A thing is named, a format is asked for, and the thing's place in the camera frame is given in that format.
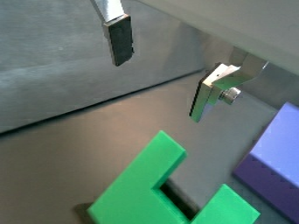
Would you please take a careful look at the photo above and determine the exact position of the purple board with cross slot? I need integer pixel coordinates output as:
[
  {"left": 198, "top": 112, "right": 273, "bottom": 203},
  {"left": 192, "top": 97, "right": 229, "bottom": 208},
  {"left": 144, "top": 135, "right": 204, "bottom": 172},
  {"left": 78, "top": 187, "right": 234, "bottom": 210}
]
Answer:
[{"left": 233, "top": 102, "right": 299, "bottom": 224}]

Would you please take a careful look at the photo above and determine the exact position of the green U-shaped block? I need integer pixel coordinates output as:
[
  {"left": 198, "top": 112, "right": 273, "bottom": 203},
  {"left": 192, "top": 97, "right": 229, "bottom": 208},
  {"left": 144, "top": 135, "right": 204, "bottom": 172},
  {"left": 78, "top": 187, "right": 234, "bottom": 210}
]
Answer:
[{"left": 87, "top": 131, "right": 260, "bottom": 224}]

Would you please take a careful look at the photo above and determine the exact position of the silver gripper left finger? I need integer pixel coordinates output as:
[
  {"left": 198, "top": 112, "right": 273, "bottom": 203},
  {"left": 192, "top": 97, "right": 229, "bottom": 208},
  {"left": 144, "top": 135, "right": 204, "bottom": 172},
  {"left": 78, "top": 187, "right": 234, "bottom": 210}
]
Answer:
[{"left": 90, "top": 0, "right": 134, "bottom": 67}]

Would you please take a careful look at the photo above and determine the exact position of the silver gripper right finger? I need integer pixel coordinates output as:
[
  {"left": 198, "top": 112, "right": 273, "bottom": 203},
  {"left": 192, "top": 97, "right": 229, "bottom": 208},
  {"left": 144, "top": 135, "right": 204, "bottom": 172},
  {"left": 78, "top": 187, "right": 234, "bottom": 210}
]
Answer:
[{"left": 189, "top": 48, "right": 268, "bottom": 123}]

